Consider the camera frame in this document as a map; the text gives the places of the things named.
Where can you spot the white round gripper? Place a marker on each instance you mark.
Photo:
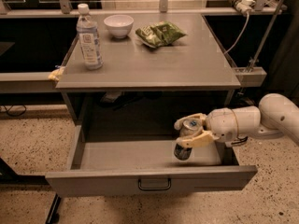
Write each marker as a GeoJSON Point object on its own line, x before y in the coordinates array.
{"type": "Point", "coordinates": [221, 124]}

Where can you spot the silver blue redbull can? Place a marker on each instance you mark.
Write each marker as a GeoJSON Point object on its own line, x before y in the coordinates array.
{"type": "Point", "coordinates": [188, 129]}

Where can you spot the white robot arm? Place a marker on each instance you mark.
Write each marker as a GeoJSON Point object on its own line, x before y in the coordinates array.
{"type": "Point", "coordinates": [275, 116]}

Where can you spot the grey open top drawer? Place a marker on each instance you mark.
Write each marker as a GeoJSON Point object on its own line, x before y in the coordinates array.
{"type": "Point", "coordinates": [108, 162]}

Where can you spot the green chip bag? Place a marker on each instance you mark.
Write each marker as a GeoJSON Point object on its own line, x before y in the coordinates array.
{"type": "Point", "coordinates": [159, 34]}

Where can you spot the white ceramic bowl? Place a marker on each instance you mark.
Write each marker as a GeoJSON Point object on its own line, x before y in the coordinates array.
{"type": "Point", "coordinates": [119, 26]}

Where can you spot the white power plug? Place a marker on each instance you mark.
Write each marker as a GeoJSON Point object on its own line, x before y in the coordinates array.
{"type": "Point", "coordinates": [243, 6]}

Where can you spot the clear plastic water bottle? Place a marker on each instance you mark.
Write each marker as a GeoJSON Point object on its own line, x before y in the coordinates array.
{"type": "Point", "coordinates": [88, 38]}

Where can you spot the yellow tape piece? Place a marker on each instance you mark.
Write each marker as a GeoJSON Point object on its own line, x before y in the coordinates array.
{"type": "Point", "coordinates": [56, 74]}

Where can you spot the black drawer handle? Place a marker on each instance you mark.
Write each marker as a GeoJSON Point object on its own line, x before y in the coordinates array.
{"type": "Point", "coordinates": [154, 184]}

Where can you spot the grey metal cabinet frame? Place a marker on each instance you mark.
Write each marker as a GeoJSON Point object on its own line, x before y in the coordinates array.
{"type": "Point", "coordinates": [193, 63]}

